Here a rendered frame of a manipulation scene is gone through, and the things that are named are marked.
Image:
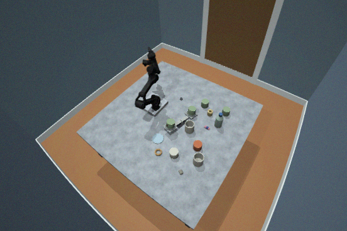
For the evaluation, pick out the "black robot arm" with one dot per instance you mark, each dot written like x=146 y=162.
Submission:
x=152 y=78

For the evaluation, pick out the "pale blue round dish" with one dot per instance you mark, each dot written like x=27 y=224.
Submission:
x=157 y=138

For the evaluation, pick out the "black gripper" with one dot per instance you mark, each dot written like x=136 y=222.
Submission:
x=151 y=56

